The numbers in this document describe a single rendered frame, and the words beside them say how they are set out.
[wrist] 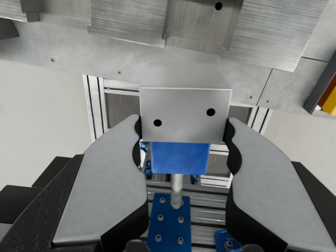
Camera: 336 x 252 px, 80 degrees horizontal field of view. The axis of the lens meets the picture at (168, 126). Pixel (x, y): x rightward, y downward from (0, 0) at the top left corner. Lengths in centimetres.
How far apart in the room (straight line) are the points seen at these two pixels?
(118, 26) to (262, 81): 19
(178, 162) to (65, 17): 15
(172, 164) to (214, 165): 101
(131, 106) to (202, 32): 81
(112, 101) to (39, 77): 52
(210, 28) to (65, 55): 19
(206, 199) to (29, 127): 131
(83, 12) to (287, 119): 125
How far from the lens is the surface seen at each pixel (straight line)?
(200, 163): 15
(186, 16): 20
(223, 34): 20
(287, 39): 19
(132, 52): 27
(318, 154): 161
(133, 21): 17
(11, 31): 32
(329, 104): 31
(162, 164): 15
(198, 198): 53
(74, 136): 147
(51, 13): 22
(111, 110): 101
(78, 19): 21
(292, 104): 32
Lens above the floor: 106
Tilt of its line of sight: 58 degrees down
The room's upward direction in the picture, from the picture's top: 173 degrees counter-clockwise
